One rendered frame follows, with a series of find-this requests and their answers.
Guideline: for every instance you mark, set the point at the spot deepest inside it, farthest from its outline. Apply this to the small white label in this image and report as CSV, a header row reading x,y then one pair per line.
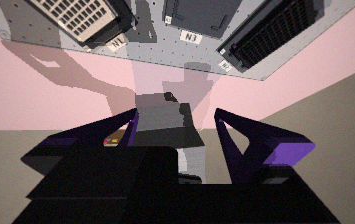
x,y
190,37
117,42
226,66

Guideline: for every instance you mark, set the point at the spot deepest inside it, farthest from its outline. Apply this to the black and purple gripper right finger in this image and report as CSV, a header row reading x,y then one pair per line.
x,y
269,146

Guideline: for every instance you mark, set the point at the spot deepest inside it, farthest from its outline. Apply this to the white well plate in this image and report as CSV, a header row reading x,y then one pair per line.
x,y
81,18

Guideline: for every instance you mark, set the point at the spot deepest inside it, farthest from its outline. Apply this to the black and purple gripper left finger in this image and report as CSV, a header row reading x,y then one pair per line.
x,y
94,134

